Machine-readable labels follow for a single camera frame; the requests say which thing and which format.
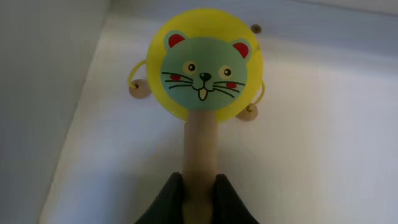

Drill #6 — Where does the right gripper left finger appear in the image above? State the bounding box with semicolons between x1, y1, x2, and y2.
134;172;185;224

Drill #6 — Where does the white shelf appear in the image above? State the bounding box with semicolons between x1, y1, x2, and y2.
0;0;398;224

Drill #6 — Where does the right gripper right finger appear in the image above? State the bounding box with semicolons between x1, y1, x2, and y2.
213;173;261;224

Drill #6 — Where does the yellow rattle drum toy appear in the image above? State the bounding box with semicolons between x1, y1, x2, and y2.
127;7;266;224

